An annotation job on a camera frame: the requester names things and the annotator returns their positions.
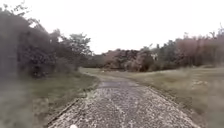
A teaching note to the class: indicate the grey gravel path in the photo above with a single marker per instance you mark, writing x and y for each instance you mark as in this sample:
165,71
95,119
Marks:
123,106

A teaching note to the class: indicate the row of trees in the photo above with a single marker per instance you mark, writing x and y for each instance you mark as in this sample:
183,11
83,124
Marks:
133,58

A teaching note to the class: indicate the robot's own part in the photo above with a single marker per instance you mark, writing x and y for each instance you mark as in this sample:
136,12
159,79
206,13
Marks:
73,126

